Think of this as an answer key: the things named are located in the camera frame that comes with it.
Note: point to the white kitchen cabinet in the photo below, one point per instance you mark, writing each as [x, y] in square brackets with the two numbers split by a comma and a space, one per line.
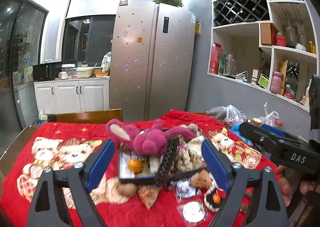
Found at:
[72, 95]

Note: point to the pink bottle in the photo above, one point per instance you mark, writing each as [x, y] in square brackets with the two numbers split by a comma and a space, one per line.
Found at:
[276, 82]

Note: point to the orange tangerine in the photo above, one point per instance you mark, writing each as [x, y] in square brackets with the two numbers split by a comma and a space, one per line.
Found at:
[135, 165]

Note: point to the black microwave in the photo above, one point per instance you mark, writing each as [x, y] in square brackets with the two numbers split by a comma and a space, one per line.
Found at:
[47, 71]

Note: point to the black white crochet scrunchie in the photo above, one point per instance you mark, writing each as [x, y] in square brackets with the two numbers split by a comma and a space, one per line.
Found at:
[212, 199]

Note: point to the person's right hand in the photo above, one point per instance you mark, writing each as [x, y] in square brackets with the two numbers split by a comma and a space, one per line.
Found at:
[305, 186]

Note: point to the tan triangular pouch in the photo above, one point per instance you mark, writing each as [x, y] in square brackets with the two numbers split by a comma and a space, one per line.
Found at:
[148, 194]

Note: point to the brown egg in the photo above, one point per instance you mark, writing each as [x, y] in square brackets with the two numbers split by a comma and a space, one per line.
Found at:
[127, 190]

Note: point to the wooden chair back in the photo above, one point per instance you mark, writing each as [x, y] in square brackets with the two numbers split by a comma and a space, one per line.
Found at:
[88, 117]

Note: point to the blue plastic bag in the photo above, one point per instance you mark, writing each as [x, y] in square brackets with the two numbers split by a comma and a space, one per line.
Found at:
[235, 129]

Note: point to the white wall shelf unit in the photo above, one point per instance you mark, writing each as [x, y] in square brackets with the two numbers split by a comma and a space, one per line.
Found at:
[260, 37]

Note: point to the black spiked hair comb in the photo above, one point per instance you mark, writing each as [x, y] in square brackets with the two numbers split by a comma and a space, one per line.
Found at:
[162, 175]

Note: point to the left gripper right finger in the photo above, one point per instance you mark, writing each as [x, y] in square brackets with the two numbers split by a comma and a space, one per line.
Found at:
[266, 208]

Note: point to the anime round badge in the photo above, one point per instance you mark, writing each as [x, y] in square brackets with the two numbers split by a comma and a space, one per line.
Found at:
[184, 190]

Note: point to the round badge in sleeve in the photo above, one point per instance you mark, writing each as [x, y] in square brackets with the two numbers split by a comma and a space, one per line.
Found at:
[192, 213]

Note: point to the black tray box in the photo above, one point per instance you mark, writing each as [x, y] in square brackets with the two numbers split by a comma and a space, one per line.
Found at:
[150, 168]

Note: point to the cream white plush toy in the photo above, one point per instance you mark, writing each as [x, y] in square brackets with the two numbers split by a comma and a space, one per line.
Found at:
[189, 156]

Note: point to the pink bunny plush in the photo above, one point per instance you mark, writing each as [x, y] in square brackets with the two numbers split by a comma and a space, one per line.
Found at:
[150, 141]

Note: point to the red teddy bear blanket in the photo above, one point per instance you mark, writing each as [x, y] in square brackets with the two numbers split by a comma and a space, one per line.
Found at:
[60, 146]

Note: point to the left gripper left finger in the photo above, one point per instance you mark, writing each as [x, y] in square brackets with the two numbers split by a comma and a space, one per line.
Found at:
[48, 206]

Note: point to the yellow lid jar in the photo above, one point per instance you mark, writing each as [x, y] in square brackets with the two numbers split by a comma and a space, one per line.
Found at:
[256, 122]

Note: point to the red gift box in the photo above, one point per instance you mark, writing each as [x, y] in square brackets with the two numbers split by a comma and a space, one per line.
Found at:
[215, 55]

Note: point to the clear plastic bag of food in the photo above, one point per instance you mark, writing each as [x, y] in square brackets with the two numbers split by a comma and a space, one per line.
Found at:
[228, 115]

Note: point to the silver double door refrigerator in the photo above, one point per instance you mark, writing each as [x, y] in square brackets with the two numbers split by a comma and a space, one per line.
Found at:
[151, 59]

